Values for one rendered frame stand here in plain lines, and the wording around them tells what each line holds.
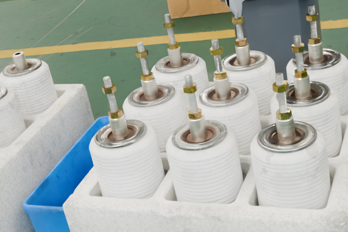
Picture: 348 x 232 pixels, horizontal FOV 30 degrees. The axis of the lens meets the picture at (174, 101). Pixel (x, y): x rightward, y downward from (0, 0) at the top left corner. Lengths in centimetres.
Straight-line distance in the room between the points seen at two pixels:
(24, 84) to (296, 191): 60
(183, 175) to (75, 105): 47
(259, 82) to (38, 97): 43
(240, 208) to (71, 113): 51
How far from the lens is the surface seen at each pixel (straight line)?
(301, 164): 80
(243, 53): 105
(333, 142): 94
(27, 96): 123
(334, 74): 101
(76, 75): 185
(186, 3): 210
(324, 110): 91
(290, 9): 127
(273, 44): 130
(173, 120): 99
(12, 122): 116
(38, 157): 117
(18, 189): 113
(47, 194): 114
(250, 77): 103
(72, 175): 120
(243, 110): 93
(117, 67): 184
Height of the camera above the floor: 67
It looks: 26 degrees down
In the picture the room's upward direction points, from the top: 12 degrees counter-clockwise
